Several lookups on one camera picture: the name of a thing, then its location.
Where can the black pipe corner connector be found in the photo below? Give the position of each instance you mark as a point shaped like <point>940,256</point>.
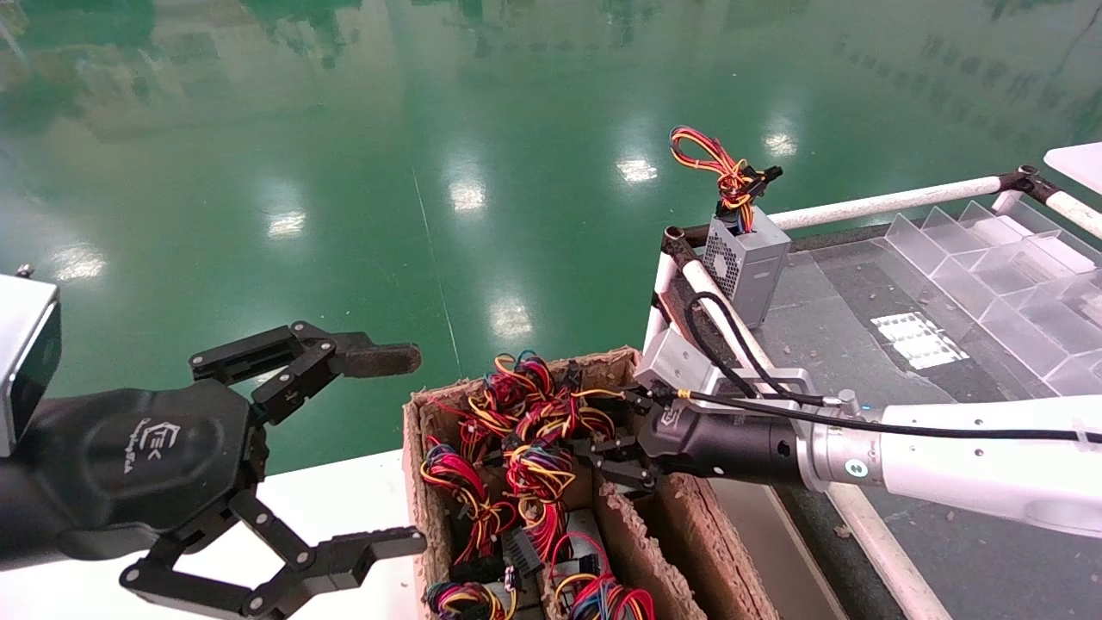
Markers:
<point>1029,181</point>

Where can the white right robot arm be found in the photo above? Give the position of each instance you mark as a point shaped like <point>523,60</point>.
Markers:
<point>973,469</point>

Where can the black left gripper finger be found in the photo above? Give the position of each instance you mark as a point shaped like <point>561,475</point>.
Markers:
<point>370,547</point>
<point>370,360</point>

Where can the long white frame pipe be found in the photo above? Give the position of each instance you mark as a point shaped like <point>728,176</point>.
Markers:
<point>869,542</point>

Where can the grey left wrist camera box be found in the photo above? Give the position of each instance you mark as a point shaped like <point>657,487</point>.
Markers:
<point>26,362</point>

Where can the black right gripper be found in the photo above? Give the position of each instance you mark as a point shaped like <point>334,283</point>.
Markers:
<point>732,443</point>

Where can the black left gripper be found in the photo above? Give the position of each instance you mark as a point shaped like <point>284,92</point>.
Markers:
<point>129,465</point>

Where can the brown cardboard divider box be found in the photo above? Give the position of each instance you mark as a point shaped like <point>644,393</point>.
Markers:
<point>680,534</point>

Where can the clear acrylic divider tray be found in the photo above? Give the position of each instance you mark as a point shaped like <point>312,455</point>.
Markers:
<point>1007,293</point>

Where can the short white upright pipe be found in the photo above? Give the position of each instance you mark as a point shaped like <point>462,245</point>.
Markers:
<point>659,301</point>

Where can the white side table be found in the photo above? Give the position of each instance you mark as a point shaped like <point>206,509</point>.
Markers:
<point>1080,165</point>

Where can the grey right wrist camera bracket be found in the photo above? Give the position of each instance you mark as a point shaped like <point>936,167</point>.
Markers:
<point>689,366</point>

